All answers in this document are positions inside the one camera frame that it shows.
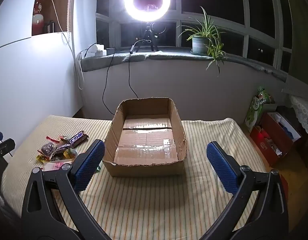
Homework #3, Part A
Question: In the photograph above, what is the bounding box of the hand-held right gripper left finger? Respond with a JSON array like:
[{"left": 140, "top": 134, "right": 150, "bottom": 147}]
[{"left": 21, "top": 139, "right": 112, "bottom": 240}]

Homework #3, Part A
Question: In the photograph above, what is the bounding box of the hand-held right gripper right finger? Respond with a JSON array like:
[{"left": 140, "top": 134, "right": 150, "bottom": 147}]
[{"left": 206, "top": 141, "right": 290, "bottom": 240}]

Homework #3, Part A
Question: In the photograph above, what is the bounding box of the dark purple red-ended snack packet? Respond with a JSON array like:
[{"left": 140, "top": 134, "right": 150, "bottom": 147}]
[{"left": 37, "top": 135, "right": 59, "bottom": 157}]

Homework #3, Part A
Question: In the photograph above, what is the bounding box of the cardboard box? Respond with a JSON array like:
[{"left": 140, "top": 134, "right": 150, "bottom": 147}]
[{"left": 102, "top": 97, "right": 188, "bottom": 178}]

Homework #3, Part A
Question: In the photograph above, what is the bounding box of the yellow jelly cup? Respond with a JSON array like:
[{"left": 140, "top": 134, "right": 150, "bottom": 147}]
[{"left": 62, "top": 149, "right": 78, "bottom": 159}]

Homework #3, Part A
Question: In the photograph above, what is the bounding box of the brown chocolate bar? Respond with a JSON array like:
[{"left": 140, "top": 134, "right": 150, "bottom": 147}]
[{"left": 67, "top": 130, "right": 90, "bottom": 148}]

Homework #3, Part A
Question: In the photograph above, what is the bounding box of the small dark chocolate bar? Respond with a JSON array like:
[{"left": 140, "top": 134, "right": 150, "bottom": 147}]
[{"left": 55, "top": 144, "right": 71, "bottom": 154}]

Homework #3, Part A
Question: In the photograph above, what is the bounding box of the pink snack packet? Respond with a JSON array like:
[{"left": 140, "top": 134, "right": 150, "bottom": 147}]
[{"left": 42, "top": 159, "right": 72, "bottom": 172}]

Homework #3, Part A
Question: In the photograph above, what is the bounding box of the red box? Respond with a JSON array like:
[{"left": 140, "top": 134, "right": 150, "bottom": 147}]
[{"left": 250, "top": 112, "right": 303, "bottom": 166}]

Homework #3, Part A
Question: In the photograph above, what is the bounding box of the green printed bag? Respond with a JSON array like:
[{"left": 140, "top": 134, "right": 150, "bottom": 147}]
[{"left": 245, "top": 86, "right": 275, "bottom": 133}]

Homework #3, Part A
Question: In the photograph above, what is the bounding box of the striped beige blanket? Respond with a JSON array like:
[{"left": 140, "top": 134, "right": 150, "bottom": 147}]
[{"left": 1, "top": 115, "right": 270, "bottom": 240}]

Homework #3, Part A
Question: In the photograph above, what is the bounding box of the white lace cloth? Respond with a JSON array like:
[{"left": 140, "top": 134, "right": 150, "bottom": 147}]
[{"left": 287, "top": 95, "right": 308, "bottom": 141}]

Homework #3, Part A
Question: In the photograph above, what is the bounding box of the white power strip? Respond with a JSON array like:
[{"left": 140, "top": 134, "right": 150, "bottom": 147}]
[{"left": 85, "top": 44, "right": 108, "bottom": 58}]

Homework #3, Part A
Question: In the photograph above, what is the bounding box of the potted spider plant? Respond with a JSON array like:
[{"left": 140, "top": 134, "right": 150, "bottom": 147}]
[{"left": 177, "top": 6, "right": 228, "bottom": 77}]

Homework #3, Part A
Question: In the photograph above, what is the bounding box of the red vase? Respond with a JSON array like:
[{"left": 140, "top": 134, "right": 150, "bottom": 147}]
[{"left": 32, "top": 0, "right": 46, "bottom": 34}]

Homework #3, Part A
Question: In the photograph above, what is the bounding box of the black cable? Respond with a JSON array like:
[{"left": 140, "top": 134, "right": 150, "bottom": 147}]
[
  {"left": 128, "top": 45, "right": 141, "bottom": 98},
  {"left": 102, "top": 53, "right": 116, "bottom": 114}
]

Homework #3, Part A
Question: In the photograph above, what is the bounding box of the thin white cable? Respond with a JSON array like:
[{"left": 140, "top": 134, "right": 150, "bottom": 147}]
[{"left": 47, "top": 0, "right": 70, "bottom": 46}]

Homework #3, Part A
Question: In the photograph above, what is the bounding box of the wooden wall niche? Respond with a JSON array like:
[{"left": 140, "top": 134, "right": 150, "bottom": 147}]
[{"left": 31, "top": 0, "right": 77, "bottom": 36}]

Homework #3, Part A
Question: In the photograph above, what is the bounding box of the ring light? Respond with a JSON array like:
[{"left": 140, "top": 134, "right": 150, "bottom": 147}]
[{"left": 124, "top": 0, "right": 171, "bottom": 22}]

